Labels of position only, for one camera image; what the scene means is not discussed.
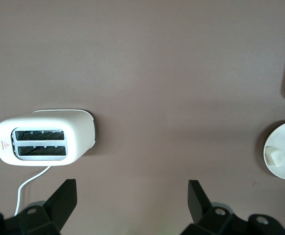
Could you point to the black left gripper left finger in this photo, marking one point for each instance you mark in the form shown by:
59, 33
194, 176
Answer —
61, 203

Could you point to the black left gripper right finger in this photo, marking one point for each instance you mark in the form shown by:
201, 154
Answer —
198, 203

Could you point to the white two-slot toaster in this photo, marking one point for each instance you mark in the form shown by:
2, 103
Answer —
77, 132

